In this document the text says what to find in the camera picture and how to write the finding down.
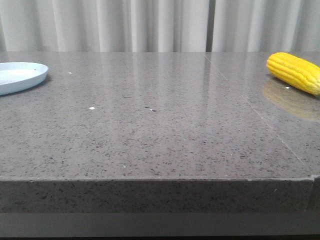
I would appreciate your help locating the grey pleated curtain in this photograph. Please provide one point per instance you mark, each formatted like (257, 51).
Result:
(160, 25)

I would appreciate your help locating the yellow corn cob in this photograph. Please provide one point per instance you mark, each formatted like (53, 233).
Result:
(295, 71)

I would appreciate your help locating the light blue round plate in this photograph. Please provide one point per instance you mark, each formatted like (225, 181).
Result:
(20, 76)

